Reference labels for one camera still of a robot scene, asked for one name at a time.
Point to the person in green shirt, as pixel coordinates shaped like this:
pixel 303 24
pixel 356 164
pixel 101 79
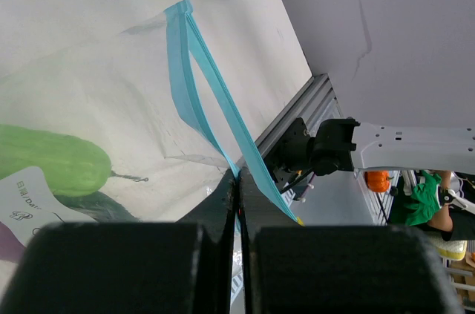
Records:
pixel 423 210

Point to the orange toy pumpkin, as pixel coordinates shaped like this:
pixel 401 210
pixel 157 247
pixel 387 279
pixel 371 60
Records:
pixel 378 181

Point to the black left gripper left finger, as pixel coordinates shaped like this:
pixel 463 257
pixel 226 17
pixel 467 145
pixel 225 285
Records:
pixel 180 267

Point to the clear zip bag teal zipper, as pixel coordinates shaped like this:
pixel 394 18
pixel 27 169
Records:
pixel 154 100

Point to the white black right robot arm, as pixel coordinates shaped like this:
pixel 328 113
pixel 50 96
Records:
pixel 346 145

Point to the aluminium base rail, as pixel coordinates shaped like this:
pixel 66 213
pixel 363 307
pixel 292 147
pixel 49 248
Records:
pixel 314 103

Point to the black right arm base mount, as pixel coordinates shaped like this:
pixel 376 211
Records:
pixel 287 161

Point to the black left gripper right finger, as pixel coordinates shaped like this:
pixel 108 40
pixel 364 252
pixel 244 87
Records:
pixel 290 268

